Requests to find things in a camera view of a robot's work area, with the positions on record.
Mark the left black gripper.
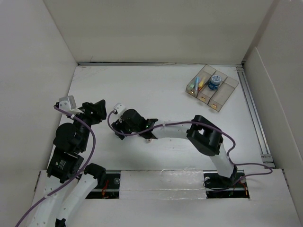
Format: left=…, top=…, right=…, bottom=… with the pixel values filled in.
left=69, top=98, right=106, bottom=150

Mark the aluminium rail back edge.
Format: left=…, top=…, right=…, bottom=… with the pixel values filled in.
left=77, top=61, right=246, bottom=66

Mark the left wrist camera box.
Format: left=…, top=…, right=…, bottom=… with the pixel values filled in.
left=56, top=96, right=77, bottom=114

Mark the blue slime jar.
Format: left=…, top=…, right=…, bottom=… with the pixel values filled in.
left=208, top=75, right=222, bottom=90

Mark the left clear organizer bin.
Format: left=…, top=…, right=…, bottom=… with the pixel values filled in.
left=186, top=65, right=216, bottom=97

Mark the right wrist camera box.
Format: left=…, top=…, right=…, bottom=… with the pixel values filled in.
left=113, top=103, right=127, bottom=116

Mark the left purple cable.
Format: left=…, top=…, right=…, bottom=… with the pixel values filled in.
left=15, top=105, right=97, bottom=227

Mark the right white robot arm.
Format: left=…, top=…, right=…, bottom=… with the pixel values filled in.
left=108, top=108, right=237, bottom=188

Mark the right clear organizer bin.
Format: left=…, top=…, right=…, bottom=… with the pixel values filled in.
left=208, top=77, right=239, bottom=112

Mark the front black mounting rail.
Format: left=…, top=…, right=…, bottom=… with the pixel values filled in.
left=86, top=170, right=250, bottom=199

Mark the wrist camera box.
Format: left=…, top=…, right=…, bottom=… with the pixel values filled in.
left=113, top=103, right=127, bottom=116
left=56, top=96, right=77, bottom=114

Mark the clear organizer bin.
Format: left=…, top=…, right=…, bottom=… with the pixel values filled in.
left=197, top=71, right=227, bottom=104
left=186, top=65, right=216, bottom=97
left=208, top=77, right=239, bottom=112

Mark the yellow highlighter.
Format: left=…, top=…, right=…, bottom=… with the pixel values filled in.
left=199, top=77, right=206, bottom=86

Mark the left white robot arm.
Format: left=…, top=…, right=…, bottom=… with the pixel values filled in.
left=28, top=96, right=107, bottom=227

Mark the middle clear organizer bin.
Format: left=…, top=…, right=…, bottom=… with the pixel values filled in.
left=197, top=71, right=227, bottom=104

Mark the blue highlighter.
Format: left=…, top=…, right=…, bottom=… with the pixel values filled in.
left=194, top=77, right=200, bottom=91

